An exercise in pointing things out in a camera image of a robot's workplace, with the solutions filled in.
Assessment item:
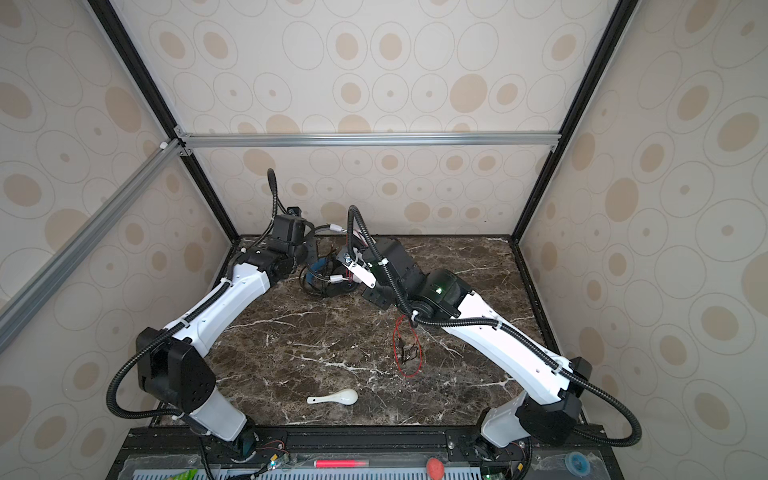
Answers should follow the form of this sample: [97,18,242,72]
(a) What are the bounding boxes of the red headphone cable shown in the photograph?
[391,314,425,379]

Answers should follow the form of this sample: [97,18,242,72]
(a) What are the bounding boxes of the black blue headphones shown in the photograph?
[299,254,359,298]

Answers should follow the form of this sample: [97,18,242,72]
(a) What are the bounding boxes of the white black headphones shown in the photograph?
[315,224,368,262]

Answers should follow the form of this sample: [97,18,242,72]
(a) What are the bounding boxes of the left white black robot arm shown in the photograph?
[106,169,311,456]

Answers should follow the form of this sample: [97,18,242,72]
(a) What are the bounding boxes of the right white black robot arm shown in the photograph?
[342,205,642,449]

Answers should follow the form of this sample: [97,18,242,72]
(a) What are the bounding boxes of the white ceramic spoon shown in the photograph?
[306,389,359,406]

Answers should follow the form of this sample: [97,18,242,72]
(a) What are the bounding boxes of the red round ball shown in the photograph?
[426,458,445,480]

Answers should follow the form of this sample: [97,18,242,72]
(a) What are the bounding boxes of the pink marker pen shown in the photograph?
[314,459,369,469]

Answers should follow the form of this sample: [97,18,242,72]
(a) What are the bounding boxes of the blue tape roll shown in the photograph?
[564,451,591,478]

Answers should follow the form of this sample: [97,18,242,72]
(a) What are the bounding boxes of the green object at base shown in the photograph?
[166,469,198,480]

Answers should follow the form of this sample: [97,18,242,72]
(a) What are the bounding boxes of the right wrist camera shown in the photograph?
[337,247,377,289]

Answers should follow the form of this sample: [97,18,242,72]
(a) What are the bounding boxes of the silver aluminium back rail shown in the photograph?
[174,131,561,151]

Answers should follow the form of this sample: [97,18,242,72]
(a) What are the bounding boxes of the silver aluminium rail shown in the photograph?
[1,139,182,350]
[174,131,561,151]

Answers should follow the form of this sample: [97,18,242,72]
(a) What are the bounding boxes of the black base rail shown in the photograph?
[107,426,623,479]

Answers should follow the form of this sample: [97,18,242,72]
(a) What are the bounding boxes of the silver aluminium left rail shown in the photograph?
[1,139,182,350]

